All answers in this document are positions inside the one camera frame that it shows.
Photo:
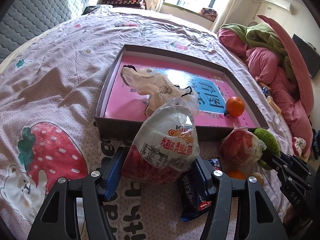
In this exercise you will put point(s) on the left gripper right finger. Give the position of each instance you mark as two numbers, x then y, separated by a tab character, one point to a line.
256	215

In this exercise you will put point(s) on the cream curtain right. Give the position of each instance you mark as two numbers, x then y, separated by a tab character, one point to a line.
222	18

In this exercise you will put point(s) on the cream floral cloth pouch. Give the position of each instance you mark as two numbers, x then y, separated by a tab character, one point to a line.
158	88

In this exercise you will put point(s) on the orange tangerine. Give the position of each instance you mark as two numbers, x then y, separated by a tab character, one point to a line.
236	174
235	106

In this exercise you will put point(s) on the white air conditioner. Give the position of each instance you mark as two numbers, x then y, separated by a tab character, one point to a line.
282	4

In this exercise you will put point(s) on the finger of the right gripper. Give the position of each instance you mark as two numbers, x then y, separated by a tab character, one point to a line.
270	156

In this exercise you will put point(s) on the black television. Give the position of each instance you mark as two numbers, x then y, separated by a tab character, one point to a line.
309	54

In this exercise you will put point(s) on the blue snack packet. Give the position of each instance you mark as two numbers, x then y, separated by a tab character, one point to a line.
266	92

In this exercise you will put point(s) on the white egg toy packet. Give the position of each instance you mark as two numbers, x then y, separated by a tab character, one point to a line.
165	146

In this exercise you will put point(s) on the yellow biscuit packet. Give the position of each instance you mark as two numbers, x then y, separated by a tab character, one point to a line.
274	105

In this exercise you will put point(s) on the folded cloth on windowsill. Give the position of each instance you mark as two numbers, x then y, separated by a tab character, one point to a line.
209	13

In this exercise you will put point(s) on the pink floral bed quilt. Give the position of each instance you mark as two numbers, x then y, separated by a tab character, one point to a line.
50	89

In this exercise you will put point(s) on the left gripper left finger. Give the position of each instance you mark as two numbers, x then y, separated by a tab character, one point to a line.
58	217

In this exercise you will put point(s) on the dark cardboard box tray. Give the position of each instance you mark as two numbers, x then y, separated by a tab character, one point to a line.
125	129

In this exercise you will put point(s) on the tan walnut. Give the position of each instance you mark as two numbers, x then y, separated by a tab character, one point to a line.
259	177

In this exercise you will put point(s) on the grey quilted headboard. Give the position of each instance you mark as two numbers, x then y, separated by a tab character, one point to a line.
26	19

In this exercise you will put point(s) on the dark cookie snack packet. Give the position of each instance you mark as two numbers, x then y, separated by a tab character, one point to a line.
192	186

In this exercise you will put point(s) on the red egg toy packet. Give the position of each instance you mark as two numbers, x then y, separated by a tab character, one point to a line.
241	150

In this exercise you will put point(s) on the green garment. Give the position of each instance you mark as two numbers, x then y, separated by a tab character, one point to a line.
240	38

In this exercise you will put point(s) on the pink crumpled blanket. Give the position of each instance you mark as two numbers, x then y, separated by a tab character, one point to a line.
264	66

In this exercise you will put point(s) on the small biscuit packet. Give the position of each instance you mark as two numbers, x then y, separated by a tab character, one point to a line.
265	86

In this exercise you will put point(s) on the floral scrunchie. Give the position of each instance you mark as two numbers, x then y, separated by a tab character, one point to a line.
298	145

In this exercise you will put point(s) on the pink quilted cushion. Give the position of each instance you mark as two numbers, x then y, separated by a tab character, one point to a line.
297	62

